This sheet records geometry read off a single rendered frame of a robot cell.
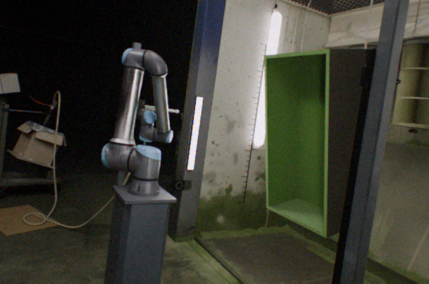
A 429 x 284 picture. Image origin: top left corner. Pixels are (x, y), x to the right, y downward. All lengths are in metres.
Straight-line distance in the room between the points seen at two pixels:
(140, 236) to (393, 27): 1.58
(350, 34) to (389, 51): 2.52
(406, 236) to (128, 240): 2.14
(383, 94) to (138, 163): 1.36
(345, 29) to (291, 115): 1.26
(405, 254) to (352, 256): 1.95
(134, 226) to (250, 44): 1.91
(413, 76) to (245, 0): 1.54
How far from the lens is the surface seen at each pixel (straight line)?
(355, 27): 3.60
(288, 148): 2.80
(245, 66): 3.09
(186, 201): 2.97
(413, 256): 3.07
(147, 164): 1.97
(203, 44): 2.88
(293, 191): 2.95
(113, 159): 2.04
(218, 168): 3.04
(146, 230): 2.01
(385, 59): 1.11
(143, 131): 2.38
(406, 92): 3.22
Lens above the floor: 1.20
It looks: 3 degrees down
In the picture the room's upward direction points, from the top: 8 degrees clockwise
